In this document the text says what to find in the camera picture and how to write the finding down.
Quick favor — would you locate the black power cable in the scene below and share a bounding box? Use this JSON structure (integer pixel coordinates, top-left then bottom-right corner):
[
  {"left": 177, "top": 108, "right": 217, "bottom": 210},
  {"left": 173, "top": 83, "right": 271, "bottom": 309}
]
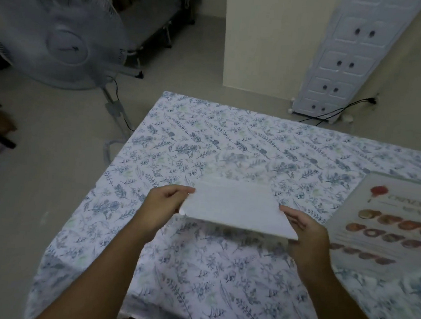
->
[{"left": 297, "top": 92, "right": 377, "bottom": 130}]

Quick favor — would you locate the black fan power cord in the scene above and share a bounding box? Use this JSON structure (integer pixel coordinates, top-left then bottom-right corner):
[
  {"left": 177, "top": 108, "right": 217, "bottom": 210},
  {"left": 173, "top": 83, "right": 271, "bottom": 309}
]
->
[{"left": 103, "top": 76, "right": 140, "bottom": 131}]

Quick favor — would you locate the person's left hand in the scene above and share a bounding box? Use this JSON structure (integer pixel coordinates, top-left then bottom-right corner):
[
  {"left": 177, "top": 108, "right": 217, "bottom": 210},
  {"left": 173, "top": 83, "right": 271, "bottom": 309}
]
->
[{"left": 137, "top": 182, "right": 197, "bottom": 237}]

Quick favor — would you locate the white standing fan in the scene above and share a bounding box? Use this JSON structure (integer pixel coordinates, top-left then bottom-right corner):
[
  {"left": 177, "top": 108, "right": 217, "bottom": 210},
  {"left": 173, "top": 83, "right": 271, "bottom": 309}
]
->
[{"left": 0, "top": 0, "right": 151, "bottom": 166}]

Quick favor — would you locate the person's right hand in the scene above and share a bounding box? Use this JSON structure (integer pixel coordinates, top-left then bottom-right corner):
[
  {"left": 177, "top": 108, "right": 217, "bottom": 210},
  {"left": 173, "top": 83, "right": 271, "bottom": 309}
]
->
[{"left": 273, "top": 205, "right": 339, "bottom": 286}]

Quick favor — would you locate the white paper sheet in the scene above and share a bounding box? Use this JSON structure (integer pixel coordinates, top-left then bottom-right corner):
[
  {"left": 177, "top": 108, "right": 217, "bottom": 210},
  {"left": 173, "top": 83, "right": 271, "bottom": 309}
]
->
[{"left": 177, "top": 173, "right": 304, "bottom": 241}]

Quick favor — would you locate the laminated picture menu card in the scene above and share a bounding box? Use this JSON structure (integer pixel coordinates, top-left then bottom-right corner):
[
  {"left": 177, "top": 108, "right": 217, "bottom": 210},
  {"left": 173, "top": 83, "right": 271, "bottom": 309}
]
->
[{"left": 321, "top": 167, "right": 421, "bottom": 284}]

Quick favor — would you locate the white plastic drawer cabinet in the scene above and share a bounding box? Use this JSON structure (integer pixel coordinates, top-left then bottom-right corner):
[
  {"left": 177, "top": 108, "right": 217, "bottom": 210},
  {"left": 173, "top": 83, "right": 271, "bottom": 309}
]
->
[{"left": 287, "top": 0, "right": 421, "bottom": 130}]

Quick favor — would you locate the black folding cot frame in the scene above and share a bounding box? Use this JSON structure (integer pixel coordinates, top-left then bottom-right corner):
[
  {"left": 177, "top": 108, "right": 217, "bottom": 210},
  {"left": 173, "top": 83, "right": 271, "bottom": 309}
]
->
[{"left": 82, "top": 0, "right": 202, "bottom": 84}]

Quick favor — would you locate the person's left forearm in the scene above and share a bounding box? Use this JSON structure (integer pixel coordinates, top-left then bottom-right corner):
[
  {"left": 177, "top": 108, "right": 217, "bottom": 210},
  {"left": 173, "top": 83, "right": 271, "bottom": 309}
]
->
[{"left": 31, "top": 209, "right": 163, "bottom": 319}]

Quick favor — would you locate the blue floral tablecloth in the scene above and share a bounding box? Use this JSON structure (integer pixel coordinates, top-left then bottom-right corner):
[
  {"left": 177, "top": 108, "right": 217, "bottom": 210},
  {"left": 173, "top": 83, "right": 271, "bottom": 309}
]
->
[{"left": 25, "top": 80, "right": 421, "bottom": 319}]

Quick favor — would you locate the person's right forearm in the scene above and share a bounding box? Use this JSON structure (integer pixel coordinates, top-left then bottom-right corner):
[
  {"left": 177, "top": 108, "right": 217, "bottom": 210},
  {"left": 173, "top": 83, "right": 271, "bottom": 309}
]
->
[{"left": 298, "top": 263, "right": 407, "bottom": 319}]

